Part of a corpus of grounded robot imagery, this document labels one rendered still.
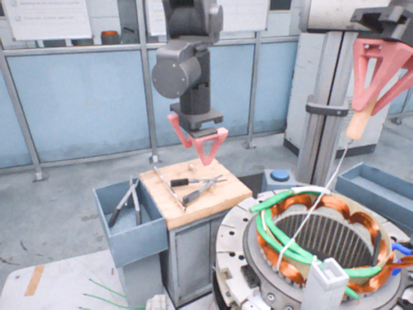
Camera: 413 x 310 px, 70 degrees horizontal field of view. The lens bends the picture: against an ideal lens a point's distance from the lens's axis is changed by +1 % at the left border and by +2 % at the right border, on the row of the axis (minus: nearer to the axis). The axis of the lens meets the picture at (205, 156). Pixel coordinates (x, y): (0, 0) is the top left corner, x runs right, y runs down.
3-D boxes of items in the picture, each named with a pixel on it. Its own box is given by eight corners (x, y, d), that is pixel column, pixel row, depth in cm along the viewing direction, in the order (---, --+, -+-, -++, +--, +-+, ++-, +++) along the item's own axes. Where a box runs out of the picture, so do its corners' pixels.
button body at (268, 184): (283, 257, 85) (296, 185, 73) (259, 256, 86) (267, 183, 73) (279, 239, 91) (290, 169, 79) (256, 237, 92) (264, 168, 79)
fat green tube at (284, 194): (251, 219, 46) (251, 210, 45) (240, 205, 49) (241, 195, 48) (329, 200, 50) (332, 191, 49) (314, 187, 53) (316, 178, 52)
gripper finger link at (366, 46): (410, 130, 33) (459, 46, 30) (362, 113, 31) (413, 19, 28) (366, 113, 39) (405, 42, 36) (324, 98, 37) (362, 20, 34)
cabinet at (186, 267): (175, 311, 71) (169, 229, 58) (150, 257, 85) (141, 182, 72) (243, 278, 79) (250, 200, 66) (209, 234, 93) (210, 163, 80)
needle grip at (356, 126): (356, 140, 35) (379, 90, 33) (341, 135, 36) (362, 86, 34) (360, 141, 36) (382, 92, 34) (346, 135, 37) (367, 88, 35)
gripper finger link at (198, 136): (196, 175, 53) (194, 128, 48) (180, 158, 59) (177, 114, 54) (228, 166, 56) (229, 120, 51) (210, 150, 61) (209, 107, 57)
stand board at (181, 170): (168, 230, 58) (168, 221, 57) (139, 181, 72) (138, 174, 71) (251, 200, 66) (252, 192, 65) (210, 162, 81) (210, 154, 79)
